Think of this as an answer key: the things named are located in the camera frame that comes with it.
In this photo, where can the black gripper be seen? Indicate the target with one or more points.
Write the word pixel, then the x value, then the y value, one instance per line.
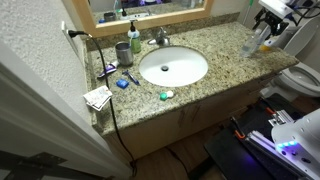
pixel 273 20

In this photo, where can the clear plastic bottle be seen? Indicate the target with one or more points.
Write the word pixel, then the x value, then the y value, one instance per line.
pixel 251 45

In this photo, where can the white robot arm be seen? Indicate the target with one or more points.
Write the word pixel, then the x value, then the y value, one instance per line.
pixel 300 133

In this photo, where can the white oval sink basin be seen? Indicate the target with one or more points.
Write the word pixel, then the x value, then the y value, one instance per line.
pixel 176 70

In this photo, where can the metal sink drain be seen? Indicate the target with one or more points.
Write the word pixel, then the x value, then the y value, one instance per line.
pixel 164 68

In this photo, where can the green soap dispenser bottle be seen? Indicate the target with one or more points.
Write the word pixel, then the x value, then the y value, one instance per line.
pixel 135 41

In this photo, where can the white and yellow item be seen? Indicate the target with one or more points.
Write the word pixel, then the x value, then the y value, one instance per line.
pixel 271 41

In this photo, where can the white toilet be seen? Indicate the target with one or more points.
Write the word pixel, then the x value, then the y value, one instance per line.
pixel 300 78

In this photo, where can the chrome faucet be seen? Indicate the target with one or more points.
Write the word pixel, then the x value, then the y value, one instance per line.
pixel 160 38

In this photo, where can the white and green lens case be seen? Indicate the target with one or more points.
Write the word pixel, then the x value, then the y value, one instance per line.
pixel 166 95

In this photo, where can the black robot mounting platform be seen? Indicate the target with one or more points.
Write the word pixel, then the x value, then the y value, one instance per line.
pixel 233 156

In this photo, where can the blue razor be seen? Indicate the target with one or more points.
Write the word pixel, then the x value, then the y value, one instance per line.
pixel 131 77

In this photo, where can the grey metal cup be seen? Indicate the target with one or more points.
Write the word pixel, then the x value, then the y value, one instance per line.
pixel 124 54

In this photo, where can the beige vanity cabinet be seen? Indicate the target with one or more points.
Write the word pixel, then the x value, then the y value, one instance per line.
pixel 160 130

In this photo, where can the blue floss container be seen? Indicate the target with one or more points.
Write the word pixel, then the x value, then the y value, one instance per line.
pixel 122 83

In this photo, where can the purple toothpaste tube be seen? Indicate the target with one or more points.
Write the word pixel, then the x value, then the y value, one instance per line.
pixel 109 69

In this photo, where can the white tag with black border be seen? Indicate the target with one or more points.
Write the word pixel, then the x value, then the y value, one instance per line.
pixel 101 105

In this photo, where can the white tag with red symbols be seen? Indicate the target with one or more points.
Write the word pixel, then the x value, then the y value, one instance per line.
pixel 96 94

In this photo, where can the wooden framed mirror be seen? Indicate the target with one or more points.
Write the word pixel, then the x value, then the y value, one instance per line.
pixel 83 16

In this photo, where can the white door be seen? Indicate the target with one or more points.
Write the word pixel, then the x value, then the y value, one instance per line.
pixel 40 113

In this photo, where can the white wall outlet plate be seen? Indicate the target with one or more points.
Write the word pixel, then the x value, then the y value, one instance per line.
pixel 68 38

